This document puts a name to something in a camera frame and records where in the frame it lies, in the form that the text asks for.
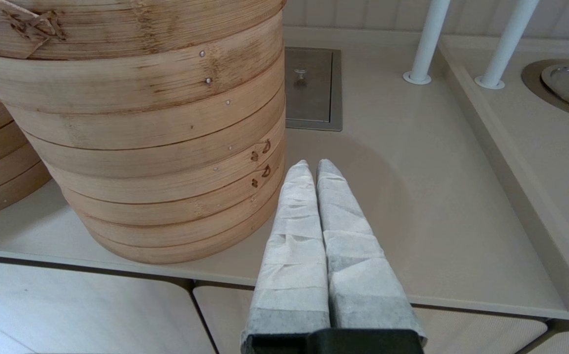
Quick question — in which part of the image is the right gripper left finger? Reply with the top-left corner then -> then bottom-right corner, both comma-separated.
241,160 -> 331,354

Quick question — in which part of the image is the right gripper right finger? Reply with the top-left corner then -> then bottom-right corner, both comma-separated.
316,159 -> 427,347

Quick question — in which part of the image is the steel counter hatch lid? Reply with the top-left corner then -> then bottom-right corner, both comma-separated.
284,47 -> 342,132

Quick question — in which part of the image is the bamboo steamer lid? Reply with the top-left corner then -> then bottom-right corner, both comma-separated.
0,0 -> 286,60

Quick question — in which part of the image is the white metal post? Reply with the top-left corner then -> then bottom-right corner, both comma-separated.
403,0 -> 452,86
475,0 -> 541,90

